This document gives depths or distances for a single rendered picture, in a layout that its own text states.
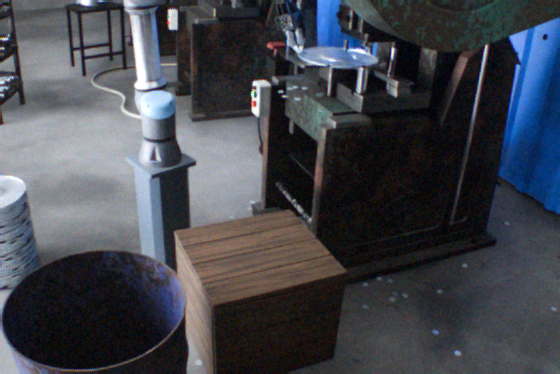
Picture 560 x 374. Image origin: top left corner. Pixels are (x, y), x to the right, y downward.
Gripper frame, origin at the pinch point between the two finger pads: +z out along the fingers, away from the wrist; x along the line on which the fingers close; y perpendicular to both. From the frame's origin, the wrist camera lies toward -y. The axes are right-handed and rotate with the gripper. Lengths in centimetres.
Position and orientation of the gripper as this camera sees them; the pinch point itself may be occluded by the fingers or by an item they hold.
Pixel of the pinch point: (299, 49)
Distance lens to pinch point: 204.8
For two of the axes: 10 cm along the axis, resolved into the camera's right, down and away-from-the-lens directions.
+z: 2.6, 9.0, 3.6
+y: -3.5, 4.3, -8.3
